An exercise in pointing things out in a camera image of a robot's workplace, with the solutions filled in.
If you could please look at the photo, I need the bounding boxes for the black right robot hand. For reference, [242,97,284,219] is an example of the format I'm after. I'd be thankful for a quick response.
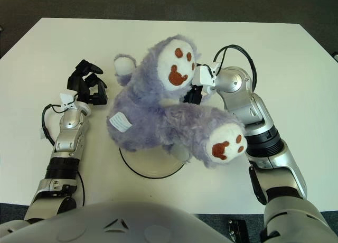
[182,83,205,106]

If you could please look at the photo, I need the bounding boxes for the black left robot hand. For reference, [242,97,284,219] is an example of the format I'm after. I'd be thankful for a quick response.
[67,59,108,106]

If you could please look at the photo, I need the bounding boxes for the purple plush bunny doll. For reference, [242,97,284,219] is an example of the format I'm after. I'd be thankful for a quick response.
[106,34,249,169]

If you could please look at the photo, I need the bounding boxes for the white plate with black rim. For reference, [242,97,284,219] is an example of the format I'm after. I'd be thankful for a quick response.
[118,144,190,179]

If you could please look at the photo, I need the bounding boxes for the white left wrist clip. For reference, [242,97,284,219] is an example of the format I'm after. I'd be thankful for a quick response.
[59,93,80,111]

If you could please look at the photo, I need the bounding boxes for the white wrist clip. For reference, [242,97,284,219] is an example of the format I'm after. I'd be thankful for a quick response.
[59,93,80,111]
[195,62,221,88]

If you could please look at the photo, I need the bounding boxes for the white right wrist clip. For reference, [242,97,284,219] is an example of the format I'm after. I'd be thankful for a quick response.
[195,62,221,88]

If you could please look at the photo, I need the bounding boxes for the grey robot torso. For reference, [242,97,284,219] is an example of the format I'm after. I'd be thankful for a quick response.
[0,200,236,243]

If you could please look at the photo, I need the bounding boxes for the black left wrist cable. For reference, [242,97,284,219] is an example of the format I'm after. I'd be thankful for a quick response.
[41,94,80,146]

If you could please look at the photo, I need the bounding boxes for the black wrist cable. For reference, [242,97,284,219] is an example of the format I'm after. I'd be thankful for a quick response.
[212,44,258,88]
[41,94,80,146]

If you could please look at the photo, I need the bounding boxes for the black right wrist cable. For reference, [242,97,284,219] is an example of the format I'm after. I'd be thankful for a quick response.
[212,44,258,88]

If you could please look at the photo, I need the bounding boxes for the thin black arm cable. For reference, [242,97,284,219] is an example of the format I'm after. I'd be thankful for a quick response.
[78,171,86,207]

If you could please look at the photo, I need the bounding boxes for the black metal bracket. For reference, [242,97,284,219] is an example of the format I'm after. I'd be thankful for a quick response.
[228,218,250,243]

